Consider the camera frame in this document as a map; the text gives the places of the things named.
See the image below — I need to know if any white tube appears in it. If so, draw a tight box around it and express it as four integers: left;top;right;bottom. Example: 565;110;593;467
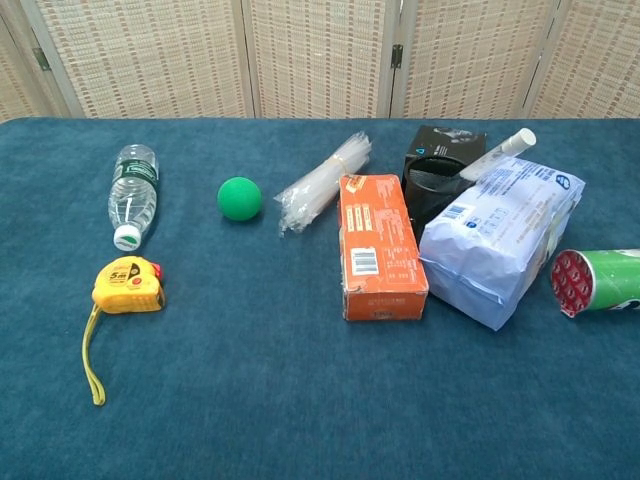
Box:
457;127;538;180

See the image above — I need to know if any green ball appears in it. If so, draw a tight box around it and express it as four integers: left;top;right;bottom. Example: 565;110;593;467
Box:
216;176;263;222

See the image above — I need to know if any clear plastic water bottle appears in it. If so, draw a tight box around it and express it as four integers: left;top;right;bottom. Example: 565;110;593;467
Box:
107;143;160;251

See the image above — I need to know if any orange cardboard box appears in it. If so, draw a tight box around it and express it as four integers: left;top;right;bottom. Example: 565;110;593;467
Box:
338;172;430;323

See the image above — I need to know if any bundle of clear straws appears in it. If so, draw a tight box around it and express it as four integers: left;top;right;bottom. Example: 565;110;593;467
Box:
273;130;374;239

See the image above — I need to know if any black cylindrical cup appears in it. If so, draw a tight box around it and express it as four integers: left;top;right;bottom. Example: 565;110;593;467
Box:
402;155;476;241

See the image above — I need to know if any blue table cloth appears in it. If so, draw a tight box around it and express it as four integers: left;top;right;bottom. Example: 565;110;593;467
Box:
0;117;640;480

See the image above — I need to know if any black cardboard box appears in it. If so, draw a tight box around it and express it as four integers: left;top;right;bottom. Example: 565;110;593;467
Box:
405;124;488;174

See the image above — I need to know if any white blue tissue pack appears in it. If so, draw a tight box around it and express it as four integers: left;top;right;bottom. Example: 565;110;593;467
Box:
418;155;586;332

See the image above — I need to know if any yellow tape measure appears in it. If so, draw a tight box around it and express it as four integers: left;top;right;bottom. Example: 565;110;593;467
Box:
82;255;167;407

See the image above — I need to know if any woven folding screen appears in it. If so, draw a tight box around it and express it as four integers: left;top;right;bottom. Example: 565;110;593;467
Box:
0;0;640;121

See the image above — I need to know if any green chips can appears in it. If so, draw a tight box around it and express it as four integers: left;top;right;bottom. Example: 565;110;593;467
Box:
550;248;640;320

